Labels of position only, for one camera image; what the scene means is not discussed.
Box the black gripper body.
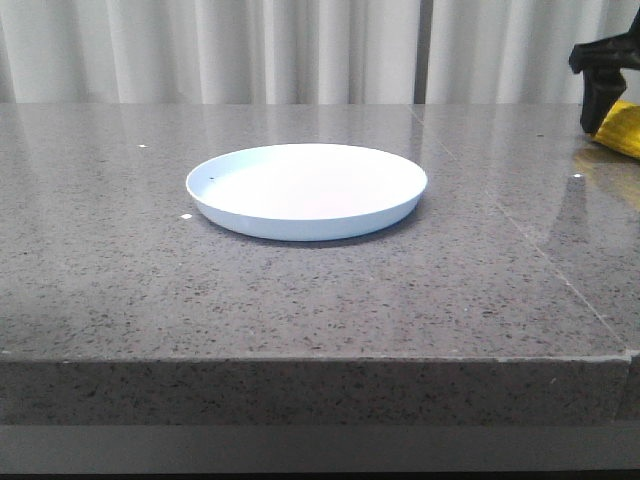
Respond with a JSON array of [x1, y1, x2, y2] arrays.
[[568, 13, 639, 74]]

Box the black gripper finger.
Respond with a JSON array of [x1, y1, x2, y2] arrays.
[[580, 68, 627, 134]]

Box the yellow corn cob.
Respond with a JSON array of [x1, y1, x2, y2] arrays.
[[591, 100, 640, 160]]

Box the white round plate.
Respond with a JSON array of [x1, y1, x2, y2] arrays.
[[186, 143, 428, 241]]

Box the white pleated curtain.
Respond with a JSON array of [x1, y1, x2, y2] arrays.
[[1, 1, 639, 104]]

